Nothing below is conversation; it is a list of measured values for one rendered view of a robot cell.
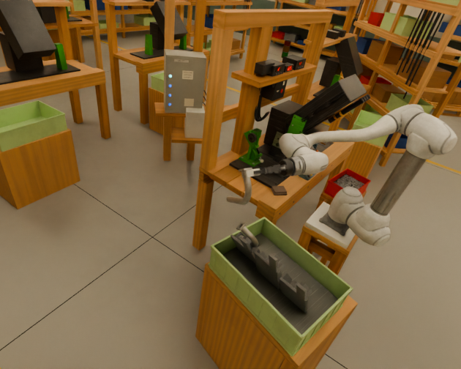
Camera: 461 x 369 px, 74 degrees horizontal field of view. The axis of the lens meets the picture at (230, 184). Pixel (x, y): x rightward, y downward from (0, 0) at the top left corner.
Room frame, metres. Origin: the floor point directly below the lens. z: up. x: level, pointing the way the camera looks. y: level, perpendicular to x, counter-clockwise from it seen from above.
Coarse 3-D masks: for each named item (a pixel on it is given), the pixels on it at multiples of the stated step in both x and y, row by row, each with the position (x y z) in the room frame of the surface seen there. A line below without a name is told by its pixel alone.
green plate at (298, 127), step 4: (296, 116) 2.31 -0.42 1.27; (292, 120) 2.31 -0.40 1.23; (296, 120) 2.29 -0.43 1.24; (300, 120) 2.28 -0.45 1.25; (296, 124) 2.28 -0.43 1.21; (300, 124) 2.27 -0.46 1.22; (304, 124) 2.25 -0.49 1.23; (292, 128) 2.28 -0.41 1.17; (296, 128) 2.27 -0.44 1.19; (300, 128) 2.26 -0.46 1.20; (288, 132) 2.29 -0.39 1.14; (292, 132) 2.27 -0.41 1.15; (296, 132) 2.26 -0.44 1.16; (300, 132) 2.24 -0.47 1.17
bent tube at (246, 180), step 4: (244, 168) 1.10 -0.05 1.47; (248, 168) 1.11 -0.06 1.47; (244, 172) 1.11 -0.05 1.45; (244, 176) 1.10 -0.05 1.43; (244, 180) 1.09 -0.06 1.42; (248, 180) 1.09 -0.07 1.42; (244, 184) 1.08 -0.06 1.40; (248, 184) 1.08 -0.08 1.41; (248, 188) 1.07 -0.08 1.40; (248, 192) 1.07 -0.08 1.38; (228, 196) 1.21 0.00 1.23; (232, 196) 1.19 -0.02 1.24; (244, 196) 1.07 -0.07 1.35; (248, 196) 1.06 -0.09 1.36; (228, 200) 1.19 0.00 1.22; (232, 200) 1.16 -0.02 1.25; (236, 200) 1.12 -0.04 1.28; (240, 200) 1.10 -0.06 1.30; (244, 200) 1.07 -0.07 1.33; (248, 200) 1.06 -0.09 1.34; (244, 204) 1.08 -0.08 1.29
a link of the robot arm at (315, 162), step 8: (296, 152) 1.32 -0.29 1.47; (304, 152) 1.30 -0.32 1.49; (312, 152) 1.30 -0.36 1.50; (320, 152) 1.32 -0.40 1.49; (304, 160) 1.24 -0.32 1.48; (312, 160) 1.25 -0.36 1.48; (320, 160) 1.27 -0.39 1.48; (328, 160) 1.30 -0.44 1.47; (312, 168) 1.23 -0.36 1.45; (320, 168) 1.26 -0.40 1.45
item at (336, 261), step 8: (304, 232) 1.51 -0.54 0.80; (304, 240) 1.50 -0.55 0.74; (312, 240) 1.51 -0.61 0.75; (304, 248) 1.49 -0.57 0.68; (312, 248) 1.48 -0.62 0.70; (320, 248) 1.46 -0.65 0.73; (328, 248) 1.46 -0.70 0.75; (328, 256) 1.43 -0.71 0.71; (336, 256) 1.39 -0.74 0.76; (344, 256) 1.37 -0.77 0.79; (336, 264) 1.38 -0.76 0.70; (336, 272) 1.37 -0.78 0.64
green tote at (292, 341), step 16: (256, 224) 1.35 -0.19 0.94; (272, 224) 1.36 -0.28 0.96; (224, 240) 1.17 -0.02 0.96; (272, 240) 1.34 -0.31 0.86; (288, 240) 1.27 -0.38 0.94; (304, 256) 1.18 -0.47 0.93; (224, 272) 1.03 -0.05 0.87; (320, 272) 1.11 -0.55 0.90; (240, 288) 0.95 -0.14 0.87; (336, 288) 1.03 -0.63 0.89; (352, 288) 0.99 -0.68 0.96; (256, 304) 0.87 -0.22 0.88; (336, 304) 0.89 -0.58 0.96; (272, 320) 0.80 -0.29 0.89; (320, 320) 0.79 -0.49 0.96; (288, 336) 0.73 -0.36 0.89; (304, 336) 0.71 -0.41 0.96; (288, 352) 0.71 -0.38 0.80
